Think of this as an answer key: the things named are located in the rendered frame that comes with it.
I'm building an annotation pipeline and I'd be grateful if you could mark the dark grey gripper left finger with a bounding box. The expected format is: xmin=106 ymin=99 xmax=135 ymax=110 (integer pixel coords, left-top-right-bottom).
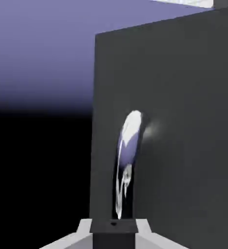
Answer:
xmin=39 ymin=218 xmax=115 ymax=249

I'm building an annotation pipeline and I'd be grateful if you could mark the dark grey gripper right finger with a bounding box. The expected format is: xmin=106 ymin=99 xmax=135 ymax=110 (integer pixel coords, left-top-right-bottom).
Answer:
xmin=114 ymin=218 xmax=191 ymax=249

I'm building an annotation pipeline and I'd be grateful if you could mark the dark grey cabinet door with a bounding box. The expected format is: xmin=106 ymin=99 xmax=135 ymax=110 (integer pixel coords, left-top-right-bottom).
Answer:
xmin=89 ymin=4 xmax=228 ymax=249

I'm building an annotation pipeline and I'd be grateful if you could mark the curved shiny metal door handle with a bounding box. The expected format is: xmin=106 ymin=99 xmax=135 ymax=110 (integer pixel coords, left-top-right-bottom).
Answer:
xmin=112 ymin=109 xmax=146 ymax=220

